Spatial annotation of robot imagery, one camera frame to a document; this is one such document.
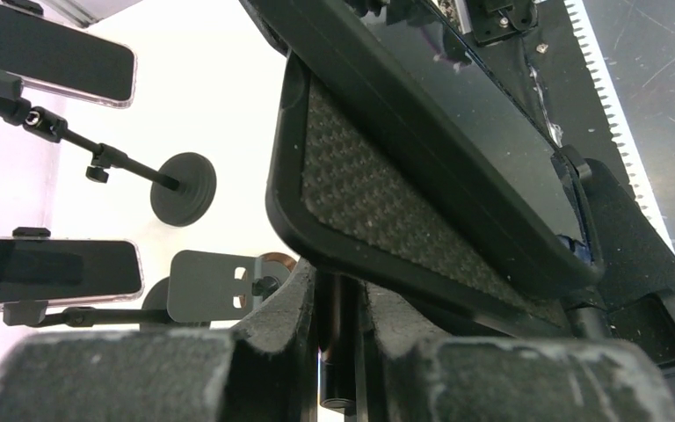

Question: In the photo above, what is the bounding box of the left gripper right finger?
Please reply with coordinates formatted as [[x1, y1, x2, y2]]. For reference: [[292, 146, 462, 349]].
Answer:
[[363, 284, 675, 421]]

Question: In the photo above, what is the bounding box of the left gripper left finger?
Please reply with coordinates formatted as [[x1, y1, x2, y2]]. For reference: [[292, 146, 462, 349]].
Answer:
[[0, 260, 317, 421]]

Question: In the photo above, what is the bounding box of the brown round base stand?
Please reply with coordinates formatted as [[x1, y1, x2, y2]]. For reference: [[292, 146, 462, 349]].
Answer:
[[166, 250, 296, 324]]

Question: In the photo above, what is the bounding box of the black folding phone stand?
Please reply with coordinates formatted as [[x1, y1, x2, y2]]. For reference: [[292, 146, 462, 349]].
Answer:
[[265, 52, 675, 415]]

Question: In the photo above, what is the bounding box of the white cased phone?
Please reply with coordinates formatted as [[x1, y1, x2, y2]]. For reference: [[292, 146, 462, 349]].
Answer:
[[0, 1, 137, 108], [0, 237, 144, 311]]

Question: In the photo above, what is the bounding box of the black phone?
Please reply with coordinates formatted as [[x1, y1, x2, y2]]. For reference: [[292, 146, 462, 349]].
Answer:
[[243, 0, 604, 298]]

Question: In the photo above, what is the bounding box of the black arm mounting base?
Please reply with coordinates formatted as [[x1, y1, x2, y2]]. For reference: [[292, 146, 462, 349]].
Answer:
[[436, 1, 635, 197]]

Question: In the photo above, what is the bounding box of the white slotted cable duct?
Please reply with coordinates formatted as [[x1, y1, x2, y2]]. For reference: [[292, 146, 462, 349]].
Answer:
[[563, 0, 674, 251]]

